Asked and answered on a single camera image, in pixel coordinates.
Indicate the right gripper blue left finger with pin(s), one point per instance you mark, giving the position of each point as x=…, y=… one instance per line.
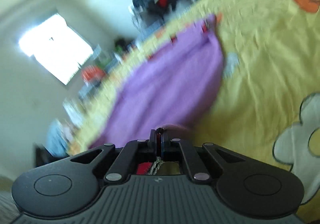
x=152, y=143

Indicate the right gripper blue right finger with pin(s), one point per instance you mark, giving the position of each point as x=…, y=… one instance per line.
x=165, y=136

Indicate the purple sweater with red trim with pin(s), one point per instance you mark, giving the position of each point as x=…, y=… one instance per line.
x=173, y=89

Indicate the orange plastic bag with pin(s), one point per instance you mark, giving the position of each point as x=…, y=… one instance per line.
x=91, y=73

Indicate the window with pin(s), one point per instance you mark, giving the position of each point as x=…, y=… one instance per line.
x=57, y=47

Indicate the yellow carrot-print quilt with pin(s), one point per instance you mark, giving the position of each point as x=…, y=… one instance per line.
x=268, y=103

